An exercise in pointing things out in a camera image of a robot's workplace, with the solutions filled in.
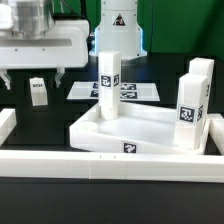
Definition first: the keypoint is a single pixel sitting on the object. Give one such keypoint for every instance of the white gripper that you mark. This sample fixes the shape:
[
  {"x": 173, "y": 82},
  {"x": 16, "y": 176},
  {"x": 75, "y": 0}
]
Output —
[{"x": 63, "y": 46}]

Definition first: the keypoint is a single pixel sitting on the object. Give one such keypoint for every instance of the white desk tabletop tray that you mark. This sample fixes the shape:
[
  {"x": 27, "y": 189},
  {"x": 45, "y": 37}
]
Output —
[{"x": 139, "y": 129}]

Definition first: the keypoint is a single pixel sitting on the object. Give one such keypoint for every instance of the white fiducial marker sheet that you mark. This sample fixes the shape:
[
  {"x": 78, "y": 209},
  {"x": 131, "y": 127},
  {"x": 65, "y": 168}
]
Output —
[{"x": 129, "y": 91}]

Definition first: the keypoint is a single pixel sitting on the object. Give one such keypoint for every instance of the white U-shaped obstacle fence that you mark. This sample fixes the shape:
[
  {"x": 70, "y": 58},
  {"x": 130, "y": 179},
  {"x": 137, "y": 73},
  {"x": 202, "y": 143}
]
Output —
[{"x": 88, "y": 165}]

